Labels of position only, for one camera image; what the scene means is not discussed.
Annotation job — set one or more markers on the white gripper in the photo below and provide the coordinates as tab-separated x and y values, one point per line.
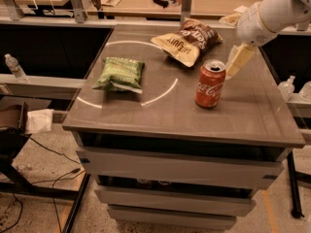
253	27

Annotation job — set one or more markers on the brown chip bag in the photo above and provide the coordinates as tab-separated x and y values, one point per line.
192	39

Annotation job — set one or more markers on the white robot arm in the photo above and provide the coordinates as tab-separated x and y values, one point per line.
291	12

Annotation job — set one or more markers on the red coke can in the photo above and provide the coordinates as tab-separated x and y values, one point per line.
210	83

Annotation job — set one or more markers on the green chip bag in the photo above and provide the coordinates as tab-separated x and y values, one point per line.
120	74

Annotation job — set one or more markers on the clear sanitizer bottle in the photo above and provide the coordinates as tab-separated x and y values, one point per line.
287	88

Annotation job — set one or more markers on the small paper card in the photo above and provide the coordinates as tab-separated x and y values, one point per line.
110	3

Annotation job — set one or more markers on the top grey drawer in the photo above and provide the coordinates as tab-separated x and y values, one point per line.
177	168

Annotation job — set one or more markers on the grey drawer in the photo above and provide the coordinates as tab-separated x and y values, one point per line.
174	201
177	168
171	218

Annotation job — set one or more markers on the middle grey drawer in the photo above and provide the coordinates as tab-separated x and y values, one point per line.
174	201

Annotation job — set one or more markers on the bottom grey drawer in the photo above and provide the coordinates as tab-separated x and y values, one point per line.
171	218

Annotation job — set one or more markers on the clear plastic water bottle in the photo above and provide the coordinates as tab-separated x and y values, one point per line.
15	68

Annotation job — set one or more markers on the black chair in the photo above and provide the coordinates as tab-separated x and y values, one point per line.
13	118

